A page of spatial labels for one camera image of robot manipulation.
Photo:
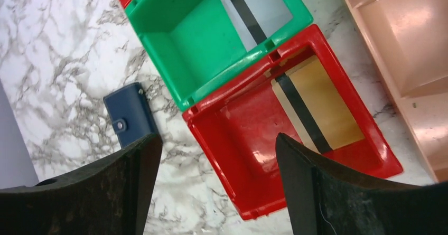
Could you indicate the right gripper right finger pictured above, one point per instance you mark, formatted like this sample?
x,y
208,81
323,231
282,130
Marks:
x,y
326,197

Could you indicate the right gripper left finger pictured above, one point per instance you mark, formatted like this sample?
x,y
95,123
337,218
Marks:
x,y
111,195

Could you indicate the navy blue card holder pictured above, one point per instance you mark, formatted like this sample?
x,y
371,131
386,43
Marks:
x,y
130,113

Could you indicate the gold card in bin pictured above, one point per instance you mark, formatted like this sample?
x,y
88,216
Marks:
x,y
314,107

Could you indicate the red bin with gold card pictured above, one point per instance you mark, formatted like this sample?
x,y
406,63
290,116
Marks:
x,y
237,125

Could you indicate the silver card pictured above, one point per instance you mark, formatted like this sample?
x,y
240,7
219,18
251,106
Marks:
x,y
256,20

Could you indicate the green plastic bin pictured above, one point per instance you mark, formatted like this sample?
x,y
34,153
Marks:
x,y
195,47

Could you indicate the peach plastic file organizer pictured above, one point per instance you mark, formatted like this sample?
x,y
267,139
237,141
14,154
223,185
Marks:
x,y
407,40

